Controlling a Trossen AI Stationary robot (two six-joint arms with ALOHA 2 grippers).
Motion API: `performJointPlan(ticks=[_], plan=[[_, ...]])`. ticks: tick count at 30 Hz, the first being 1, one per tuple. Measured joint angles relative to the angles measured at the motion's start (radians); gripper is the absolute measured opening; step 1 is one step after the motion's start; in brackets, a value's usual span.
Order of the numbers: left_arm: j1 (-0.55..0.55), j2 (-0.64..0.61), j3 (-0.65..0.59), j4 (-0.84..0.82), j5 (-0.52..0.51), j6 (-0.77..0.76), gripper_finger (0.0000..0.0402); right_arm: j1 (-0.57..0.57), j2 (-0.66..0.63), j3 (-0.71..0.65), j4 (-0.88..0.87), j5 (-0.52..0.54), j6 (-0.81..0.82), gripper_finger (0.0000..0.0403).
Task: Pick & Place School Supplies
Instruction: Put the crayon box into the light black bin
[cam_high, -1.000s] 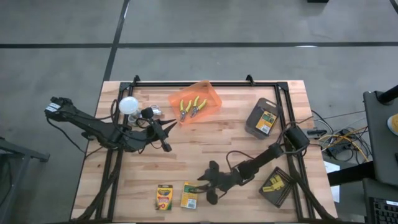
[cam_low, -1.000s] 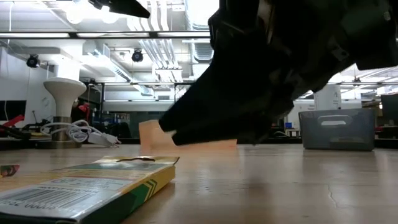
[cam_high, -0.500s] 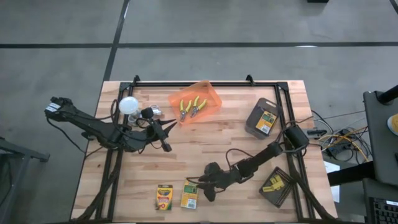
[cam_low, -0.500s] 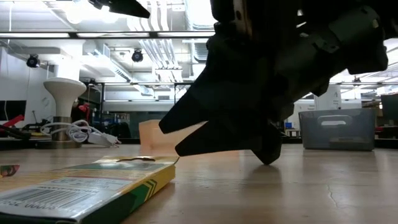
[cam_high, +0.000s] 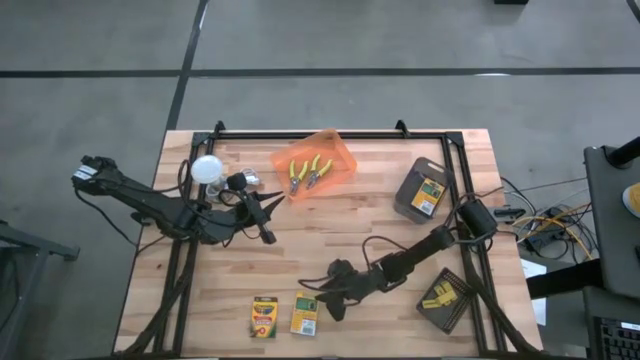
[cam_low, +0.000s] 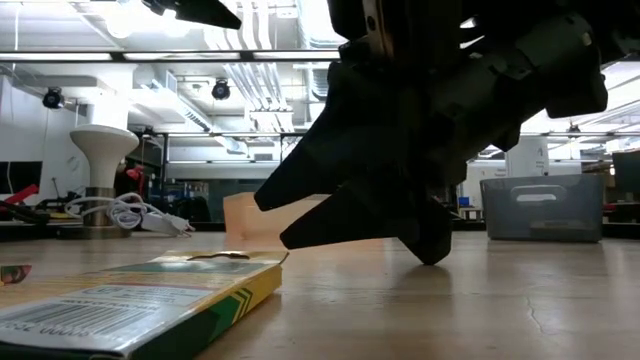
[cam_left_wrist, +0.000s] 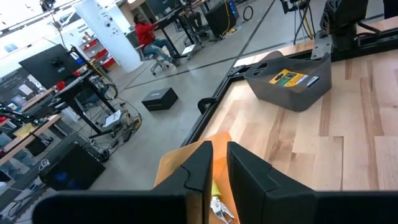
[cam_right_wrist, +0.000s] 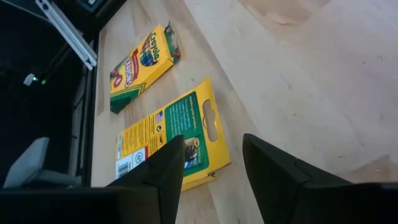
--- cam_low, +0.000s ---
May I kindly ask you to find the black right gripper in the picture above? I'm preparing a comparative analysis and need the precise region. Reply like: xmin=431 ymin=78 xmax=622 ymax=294
xmin=253 ymin=0 xmax=526 ymax=266

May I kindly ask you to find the yellow green crayon box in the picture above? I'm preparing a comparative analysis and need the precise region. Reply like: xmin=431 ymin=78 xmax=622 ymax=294
xmin=0 ymin=249 xmax=290 ymax=360

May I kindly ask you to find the Crayola crayon box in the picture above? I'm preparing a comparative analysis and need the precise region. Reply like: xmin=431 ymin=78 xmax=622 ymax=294
xmin=0 ymin=263 xmax=33 ymax=287

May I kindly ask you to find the black ceiling spotlight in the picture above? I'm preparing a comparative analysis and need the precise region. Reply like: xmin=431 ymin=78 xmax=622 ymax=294
xmin=211 ymin=78 xmax=232 ymax=101
xmin=42 ymin=87 xmax=65 ymax=110

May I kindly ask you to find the orange translucent plastic bin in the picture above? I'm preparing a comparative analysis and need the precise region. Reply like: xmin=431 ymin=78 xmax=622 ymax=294
xmin=223 ymin=192 xmax=331 ymax=247

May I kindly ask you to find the white mushroom table lamp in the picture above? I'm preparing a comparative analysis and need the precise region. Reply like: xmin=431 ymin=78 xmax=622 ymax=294
xmin=57 ymin=124 xmax=140 ymax=240

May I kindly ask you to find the white lamp power cable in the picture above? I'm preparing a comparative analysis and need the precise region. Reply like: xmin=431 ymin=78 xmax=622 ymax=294
xmin=63 ymin=192 xmax=195 ymax=238

